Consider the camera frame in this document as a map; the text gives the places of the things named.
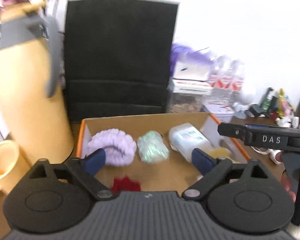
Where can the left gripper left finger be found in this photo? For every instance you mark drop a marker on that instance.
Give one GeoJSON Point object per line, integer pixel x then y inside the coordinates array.
{"type": "Point", "coordinates": [83, 172]}

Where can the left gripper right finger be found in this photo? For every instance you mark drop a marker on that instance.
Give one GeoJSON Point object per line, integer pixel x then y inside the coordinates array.
{"type": "Point", "coordinates": [213, 171]}

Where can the yellow white plush toy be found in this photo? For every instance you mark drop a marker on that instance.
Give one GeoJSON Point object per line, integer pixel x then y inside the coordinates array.
{"type": "Point", "coordinates": [219, 152]}

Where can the white plastic bottle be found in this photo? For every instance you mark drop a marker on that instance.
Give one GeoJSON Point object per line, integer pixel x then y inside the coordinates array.
{"type": "Point", "coordinates": [185, 138]}

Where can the red artificial flower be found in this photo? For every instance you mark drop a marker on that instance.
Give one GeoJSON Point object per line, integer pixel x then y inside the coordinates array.
{"type": "Point", "coordinates": [125, 184]}

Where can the green white packet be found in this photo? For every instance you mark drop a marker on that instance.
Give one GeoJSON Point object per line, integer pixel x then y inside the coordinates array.
{"type": "Point", "coordinates": [151, 148]}

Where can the right hand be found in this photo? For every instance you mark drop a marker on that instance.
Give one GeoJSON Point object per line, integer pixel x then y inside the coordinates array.
{"type": "Point", "coordinates": [285, 181]}

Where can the purple fluffy scrunchie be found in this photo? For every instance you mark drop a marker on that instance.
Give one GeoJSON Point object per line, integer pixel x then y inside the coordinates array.
{"type": "Point", "coordinates": [119, 147]}

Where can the lavender tin box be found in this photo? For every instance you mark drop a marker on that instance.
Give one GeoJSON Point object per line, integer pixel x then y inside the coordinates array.
{"type": "Point", "coordinates": [223, 112]}

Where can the clear plastic container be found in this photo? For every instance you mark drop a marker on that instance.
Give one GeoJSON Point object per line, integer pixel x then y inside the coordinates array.
{"type": "Point", "coordinates": [185, 103]}

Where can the yellow mug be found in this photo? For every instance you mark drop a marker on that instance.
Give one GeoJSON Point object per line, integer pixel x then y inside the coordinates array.
{"type": "Point", "coordinates": [13, 165]}

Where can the water bottle right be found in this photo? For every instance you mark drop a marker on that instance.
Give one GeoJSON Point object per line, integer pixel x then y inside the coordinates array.
{"type": "Point", "coordinates": [234, 87]}

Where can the water bottle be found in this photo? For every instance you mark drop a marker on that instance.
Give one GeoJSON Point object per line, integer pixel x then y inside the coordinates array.
{"type": "Point", "coordinates": [216, 76]}
{"type": "Point", "coordinates": [234, 87]}

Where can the water bottle left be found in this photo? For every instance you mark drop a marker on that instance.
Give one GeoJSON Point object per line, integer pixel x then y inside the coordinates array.
{"type": "Point", "coordinates": [216, 76]}

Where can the white flat box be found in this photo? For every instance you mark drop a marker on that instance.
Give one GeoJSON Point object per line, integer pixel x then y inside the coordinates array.
{"type": "Point", "coordinates": [189, 87]}

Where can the purple tissue pack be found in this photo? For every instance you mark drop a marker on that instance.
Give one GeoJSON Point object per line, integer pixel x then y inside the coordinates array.
{"type": "Point", "coordinates": [189, 64]}

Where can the black paper bag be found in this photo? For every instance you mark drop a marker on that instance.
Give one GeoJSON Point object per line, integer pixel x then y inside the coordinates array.
{"type": "Point", "coordinates": [117, 57]}

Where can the yellow thermos jug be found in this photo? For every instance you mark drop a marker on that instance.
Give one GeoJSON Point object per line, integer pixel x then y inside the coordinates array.
{"type": "Point", "coordinates": [31, 98]}

